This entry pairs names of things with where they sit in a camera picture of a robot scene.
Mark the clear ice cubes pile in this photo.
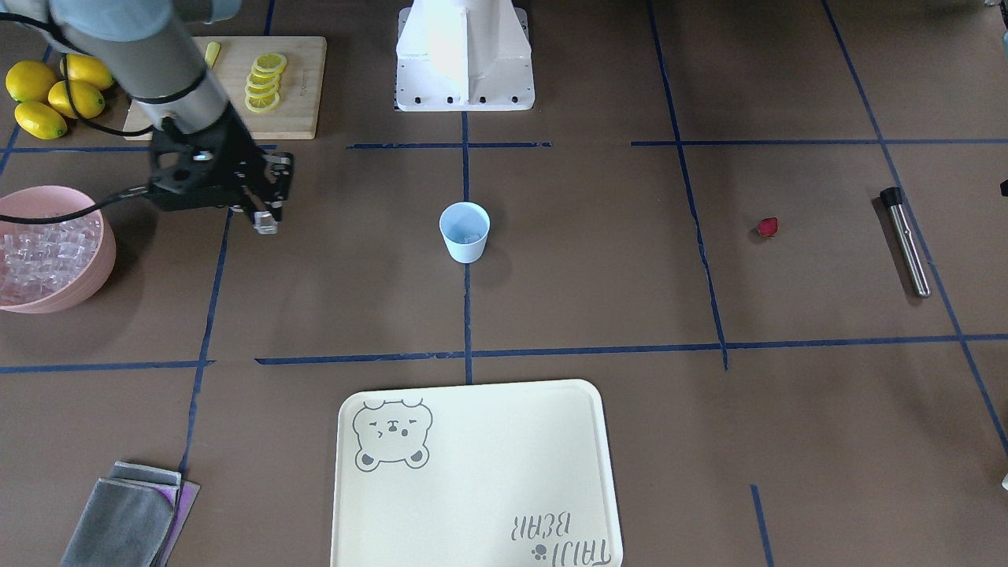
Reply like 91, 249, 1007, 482
1, 215, 103, 306

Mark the wooden cutting board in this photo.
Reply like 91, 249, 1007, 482
122, 36, 328, 141

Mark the whole yellow lemon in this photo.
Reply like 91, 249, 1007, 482
14, 101, 68, 140
60, 54, 116, 92
5, 60, 60, 103
47, 80, 106, 119

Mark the lemon slices row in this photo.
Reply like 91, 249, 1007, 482
244, 53, 288, 113

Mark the light blue plastic cup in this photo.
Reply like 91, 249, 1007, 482
439, 202, 492, 263

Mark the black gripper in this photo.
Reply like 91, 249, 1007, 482
148, 106, 293, 235

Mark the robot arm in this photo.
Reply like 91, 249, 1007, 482
2, 1, 293, 235

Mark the grey folded cloth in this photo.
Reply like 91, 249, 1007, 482
60, 461, 201, 566

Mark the pink bowl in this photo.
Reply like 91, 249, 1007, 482
2, 211, 117, 313

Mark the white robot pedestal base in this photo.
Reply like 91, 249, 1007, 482
394, 1, 536, 113

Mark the yellow plastic knife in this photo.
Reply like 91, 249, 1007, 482
204, 42, 222, 69

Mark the cream bear serving tray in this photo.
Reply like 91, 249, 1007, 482
330, 378, 625, 566

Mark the red strawberry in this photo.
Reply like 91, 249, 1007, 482
756, 217, 779, 239

